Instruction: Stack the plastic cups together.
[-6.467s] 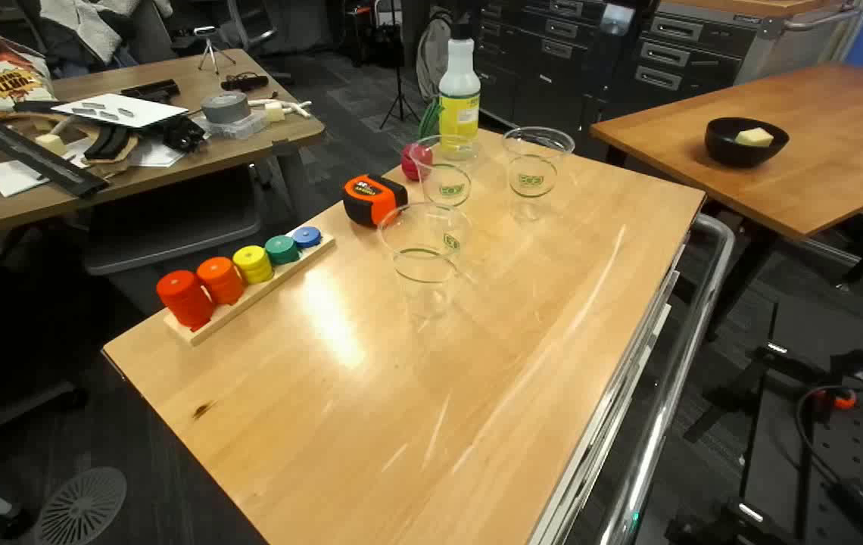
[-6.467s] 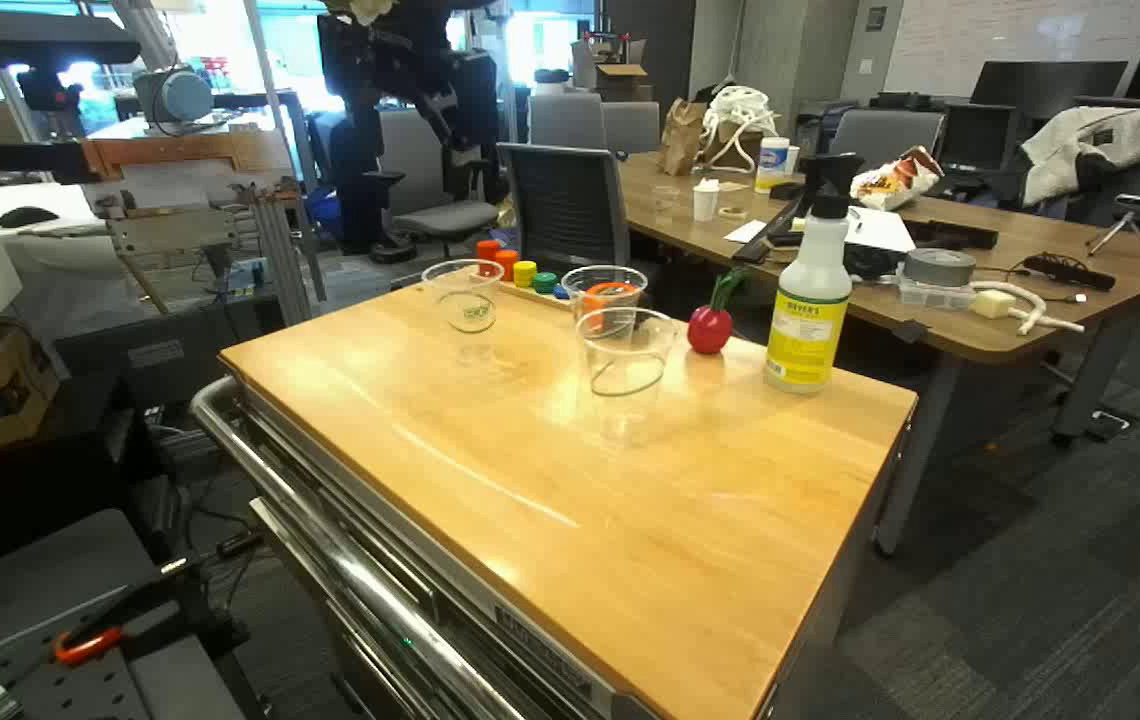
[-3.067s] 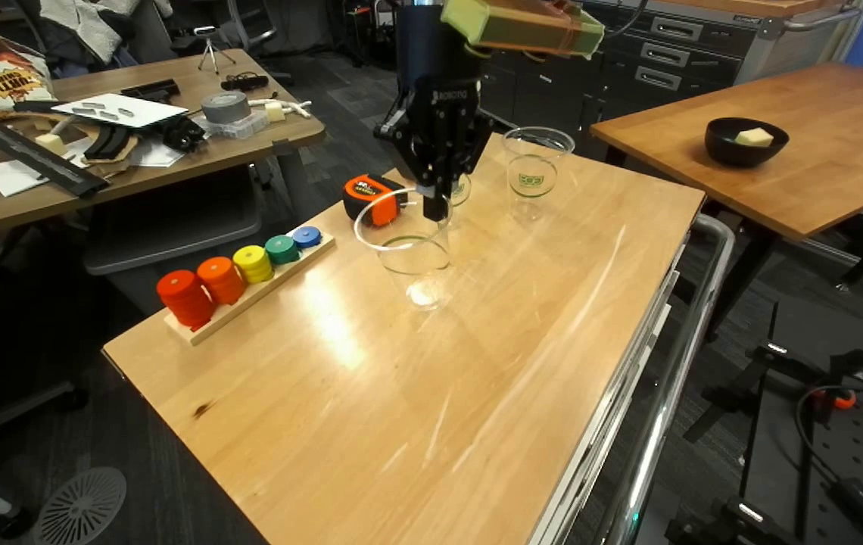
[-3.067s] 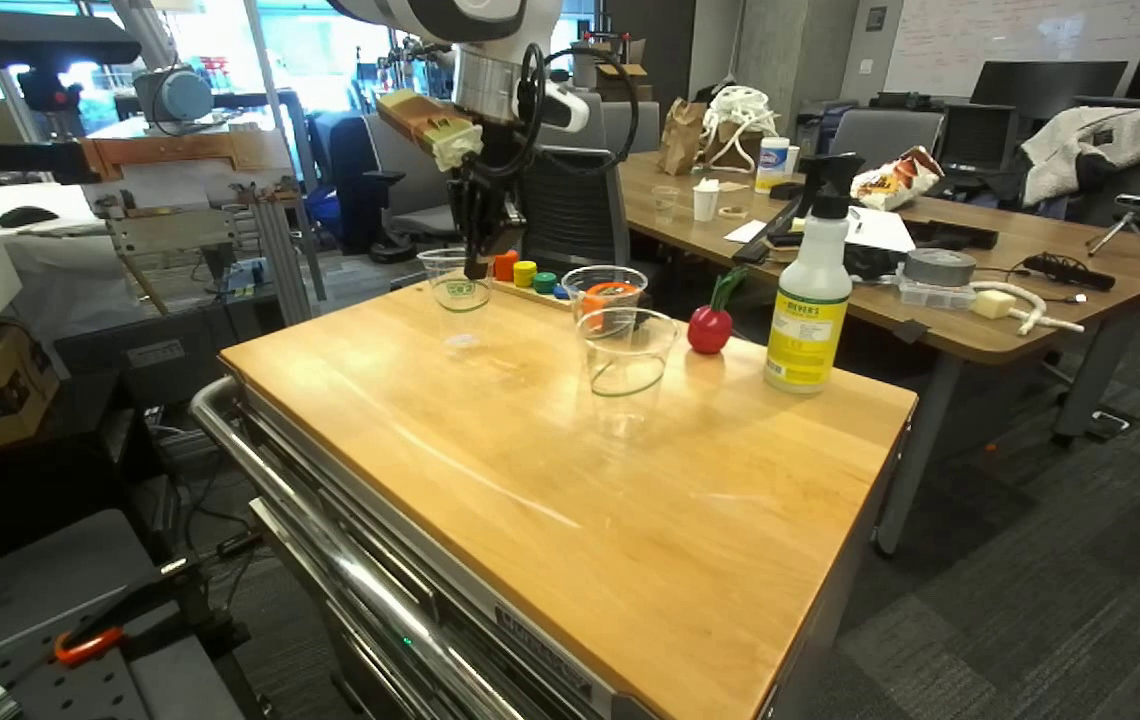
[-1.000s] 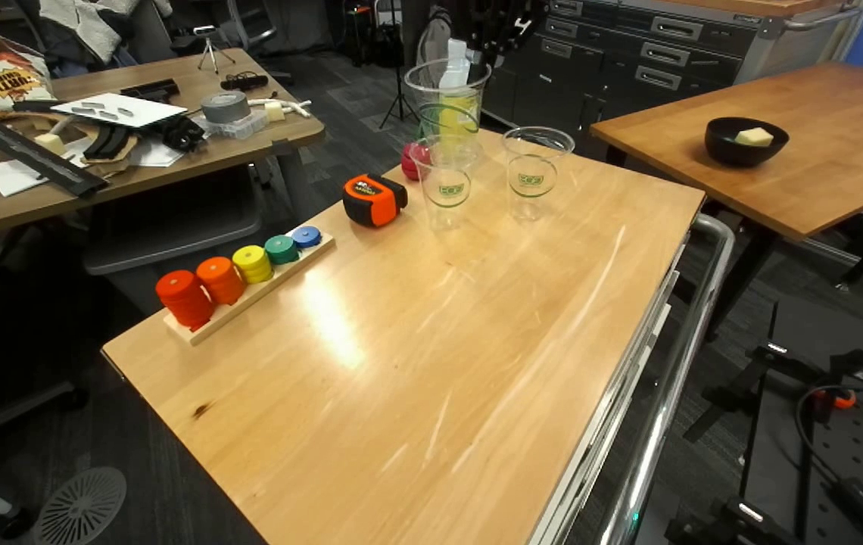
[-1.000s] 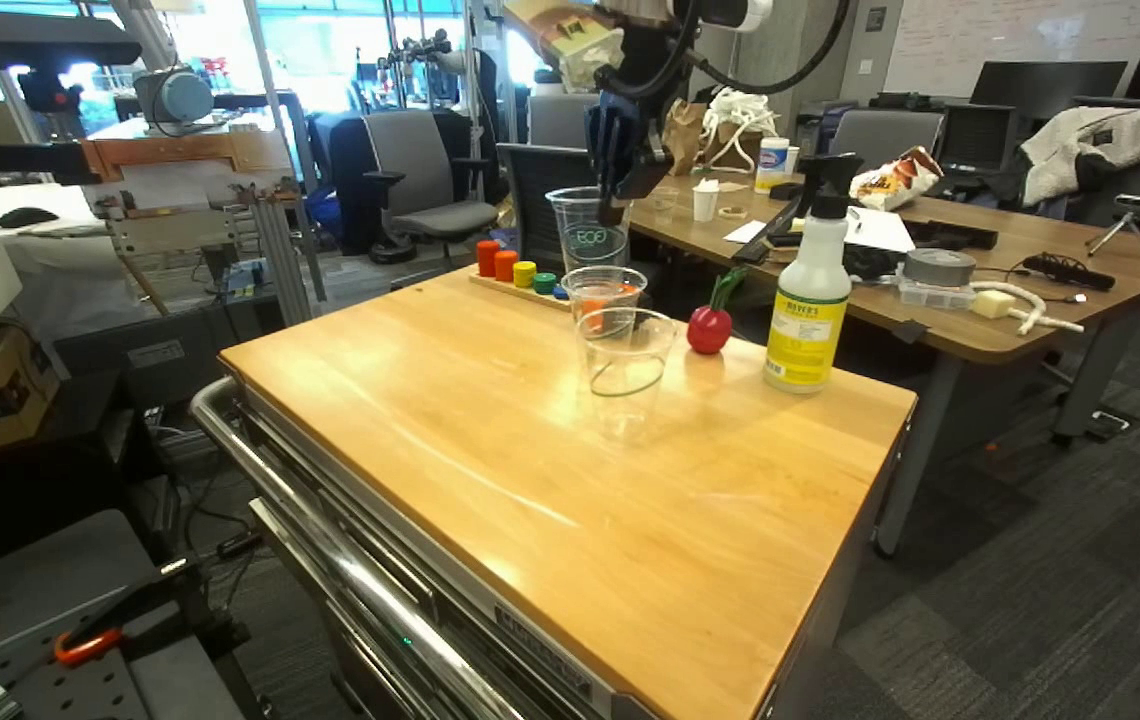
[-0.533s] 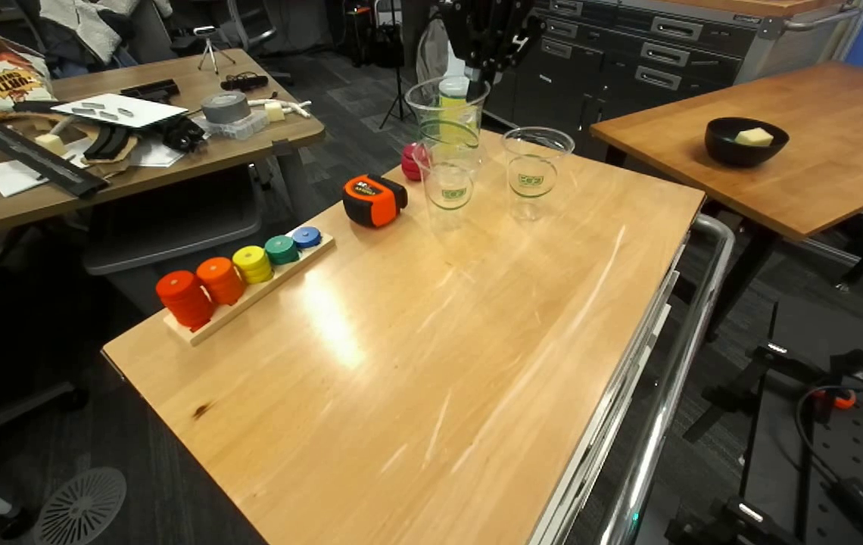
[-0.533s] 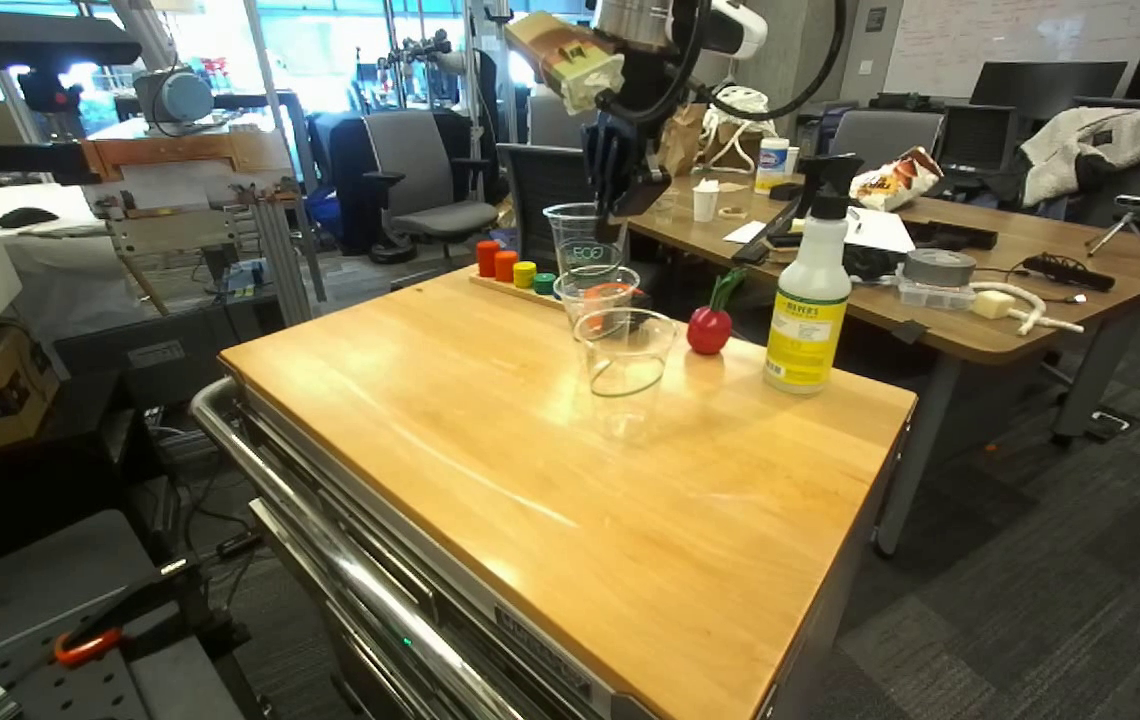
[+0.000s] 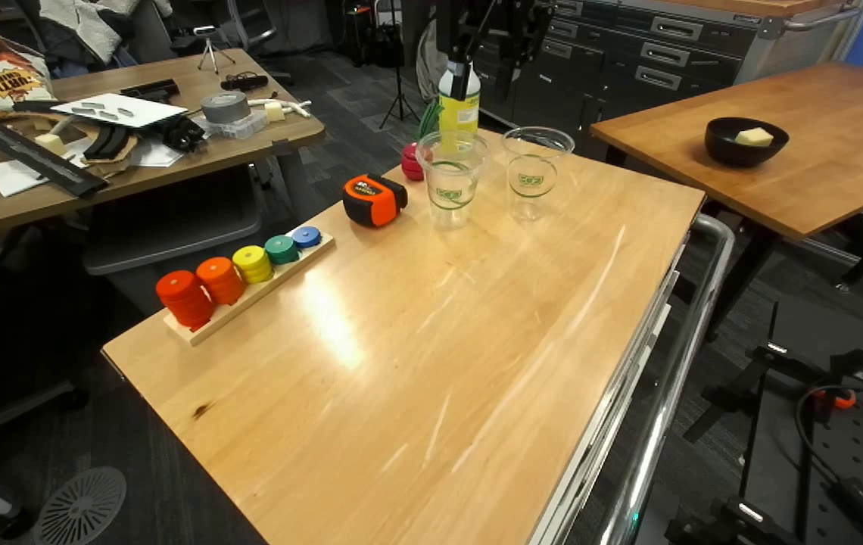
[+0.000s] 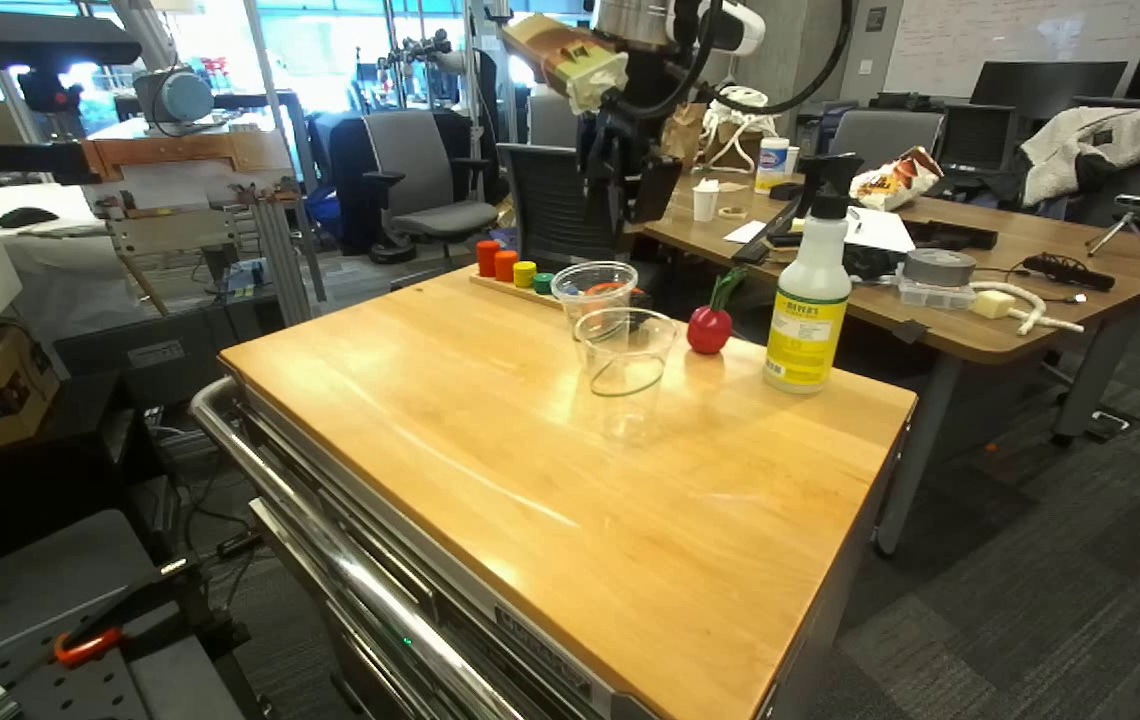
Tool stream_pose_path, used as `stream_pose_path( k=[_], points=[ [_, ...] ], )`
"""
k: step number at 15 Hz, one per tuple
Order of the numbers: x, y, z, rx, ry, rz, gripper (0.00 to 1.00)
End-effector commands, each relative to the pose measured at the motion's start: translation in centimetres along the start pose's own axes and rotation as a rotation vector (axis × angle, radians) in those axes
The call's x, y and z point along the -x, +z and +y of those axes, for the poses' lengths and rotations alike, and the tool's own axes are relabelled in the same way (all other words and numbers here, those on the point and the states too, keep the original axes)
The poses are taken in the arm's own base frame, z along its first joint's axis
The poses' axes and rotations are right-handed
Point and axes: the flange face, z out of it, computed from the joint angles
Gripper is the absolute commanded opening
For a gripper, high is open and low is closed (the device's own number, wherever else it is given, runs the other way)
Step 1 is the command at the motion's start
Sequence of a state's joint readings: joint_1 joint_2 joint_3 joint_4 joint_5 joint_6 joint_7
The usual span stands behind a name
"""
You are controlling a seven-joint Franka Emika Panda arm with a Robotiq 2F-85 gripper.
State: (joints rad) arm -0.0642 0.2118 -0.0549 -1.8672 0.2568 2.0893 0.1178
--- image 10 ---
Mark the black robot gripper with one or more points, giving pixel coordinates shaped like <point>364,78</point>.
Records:
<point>632,115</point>

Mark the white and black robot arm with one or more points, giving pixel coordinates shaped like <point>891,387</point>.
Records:
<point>731,27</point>

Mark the small white paper cup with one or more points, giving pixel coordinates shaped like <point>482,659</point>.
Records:
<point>704,201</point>

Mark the brown paper bag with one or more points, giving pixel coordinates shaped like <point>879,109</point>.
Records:
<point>688,141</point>

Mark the dark grey mesh office chair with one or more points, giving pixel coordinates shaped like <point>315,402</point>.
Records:
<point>549,207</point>

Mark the grey office chair pair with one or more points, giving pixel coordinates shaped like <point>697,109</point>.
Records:
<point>549,122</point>

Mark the green toy block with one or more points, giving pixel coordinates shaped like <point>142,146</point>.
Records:
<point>547,283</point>

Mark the yellow toy block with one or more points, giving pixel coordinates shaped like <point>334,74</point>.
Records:
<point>525,274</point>

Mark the white wipes canister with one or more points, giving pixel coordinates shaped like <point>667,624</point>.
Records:
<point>775,163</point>

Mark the orange toy block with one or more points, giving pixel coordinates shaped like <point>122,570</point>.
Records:
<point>504,265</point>

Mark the wooden toy block base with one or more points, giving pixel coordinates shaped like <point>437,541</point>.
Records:
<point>513,291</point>

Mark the red toy cherry green stem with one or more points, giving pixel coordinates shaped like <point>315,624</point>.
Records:
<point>708,328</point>

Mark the red toy block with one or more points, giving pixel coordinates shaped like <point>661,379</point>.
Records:
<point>485,252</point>

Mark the yellow label spray bottle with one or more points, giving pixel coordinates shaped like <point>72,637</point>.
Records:
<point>811,322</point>

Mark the grey padded office chair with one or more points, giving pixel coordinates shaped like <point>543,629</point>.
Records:
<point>414,164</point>

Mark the white paper sheets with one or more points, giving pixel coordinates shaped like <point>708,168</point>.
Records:
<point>883,230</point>

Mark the grey chair behind desk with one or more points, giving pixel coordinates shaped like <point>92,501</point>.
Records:
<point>891,133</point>

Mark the colourful snack bag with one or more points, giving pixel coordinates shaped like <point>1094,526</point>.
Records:
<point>897,176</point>

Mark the black office chair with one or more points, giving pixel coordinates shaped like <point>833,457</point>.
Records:
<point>342,185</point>

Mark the grey round bowl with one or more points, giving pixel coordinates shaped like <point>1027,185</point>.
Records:
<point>939,274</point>

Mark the black keyboard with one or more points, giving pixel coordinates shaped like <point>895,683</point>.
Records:
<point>952,232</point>

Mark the small black computer monitor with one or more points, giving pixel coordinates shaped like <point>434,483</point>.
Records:
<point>978,137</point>

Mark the wooden office desk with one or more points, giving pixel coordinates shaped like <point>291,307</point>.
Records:
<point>995,335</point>

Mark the large black computer monitor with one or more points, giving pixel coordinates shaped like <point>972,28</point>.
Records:
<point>1050,87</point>

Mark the black power strip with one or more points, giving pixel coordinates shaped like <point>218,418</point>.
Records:
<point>1069,274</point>

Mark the wooden board shelf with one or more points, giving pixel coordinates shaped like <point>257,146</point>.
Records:
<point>181,150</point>

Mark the white jacket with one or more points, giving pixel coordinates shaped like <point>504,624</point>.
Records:
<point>1088,141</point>

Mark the grey round sensor housing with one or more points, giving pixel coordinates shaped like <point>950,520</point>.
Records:
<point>179,99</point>

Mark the black flat panel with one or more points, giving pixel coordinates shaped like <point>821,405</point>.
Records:
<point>34,38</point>

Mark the grey metal platform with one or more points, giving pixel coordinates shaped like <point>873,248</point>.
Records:
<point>34,600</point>

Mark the wall light switch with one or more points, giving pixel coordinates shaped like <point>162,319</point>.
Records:
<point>873,19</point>

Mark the black chair with thin frame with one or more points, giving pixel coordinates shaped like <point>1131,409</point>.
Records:
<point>1134,201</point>

